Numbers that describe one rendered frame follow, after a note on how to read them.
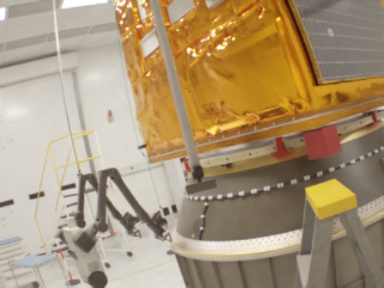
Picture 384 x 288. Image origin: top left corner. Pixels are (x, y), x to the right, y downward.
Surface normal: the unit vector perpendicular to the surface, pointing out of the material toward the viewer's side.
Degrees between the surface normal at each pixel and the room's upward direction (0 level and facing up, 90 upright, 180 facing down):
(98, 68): 90
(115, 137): 90
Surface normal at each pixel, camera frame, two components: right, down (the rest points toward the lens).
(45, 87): 0.51, -0.13
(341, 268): -0.11, 0.04
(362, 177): 0.03, -0.48
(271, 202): -0.48, -0.36
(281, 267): -0.40, 0.11
